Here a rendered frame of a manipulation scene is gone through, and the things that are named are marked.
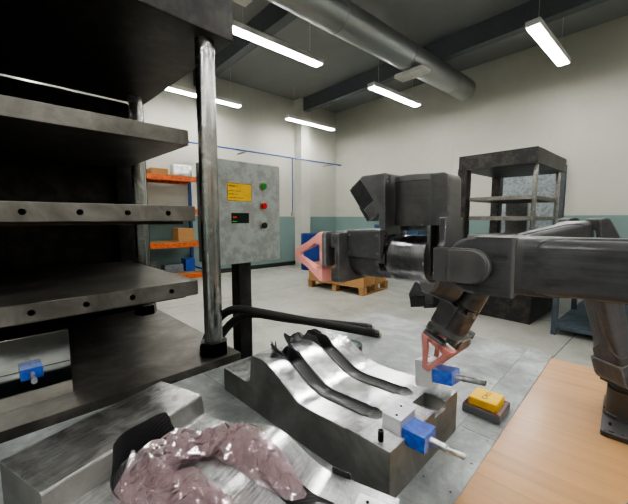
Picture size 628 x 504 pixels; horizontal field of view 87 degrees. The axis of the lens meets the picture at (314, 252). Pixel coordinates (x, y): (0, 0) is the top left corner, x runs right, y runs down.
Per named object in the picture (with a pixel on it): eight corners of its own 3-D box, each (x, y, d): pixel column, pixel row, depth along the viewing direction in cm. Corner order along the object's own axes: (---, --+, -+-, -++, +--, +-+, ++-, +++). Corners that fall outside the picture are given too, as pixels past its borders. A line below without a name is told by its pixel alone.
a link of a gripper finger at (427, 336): (406, 360, 68) (426, 323, 65) (422, 354, 73) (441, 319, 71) (434, 383, 64) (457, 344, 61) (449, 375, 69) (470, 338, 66)
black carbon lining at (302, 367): (416, 399, 69) (418, 356, 68) (372, 435, 58) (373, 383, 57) (303, 352, 94) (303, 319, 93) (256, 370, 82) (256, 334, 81)
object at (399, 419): (470, 465, 52) (472, 432, 51) (458, 483, 48) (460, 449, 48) (396, 428, 61) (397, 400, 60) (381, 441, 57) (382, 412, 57)
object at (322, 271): (284, 231, 49) (333, 231, 42) (317, 230, 54) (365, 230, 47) (285, 277, 49) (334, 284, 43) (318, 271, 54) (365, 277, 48)
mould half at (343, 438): (455, 430, 70) (458, 369, 68) (388, 506, 52) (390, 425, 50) (297, 359, 105) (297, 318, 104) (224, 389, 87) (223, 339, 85)
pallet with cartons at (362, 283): (387, 288, 590) (388, 247, 583) (363, 296, 528) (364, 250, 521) (334, 280, 668) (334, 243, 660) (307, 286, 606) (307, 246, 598)
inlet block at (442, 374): (490, 394, 64) (489, 365, 64) (482, 401, 60) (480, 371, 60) (426, 379, 73) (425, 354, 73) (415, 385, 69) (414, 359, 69)
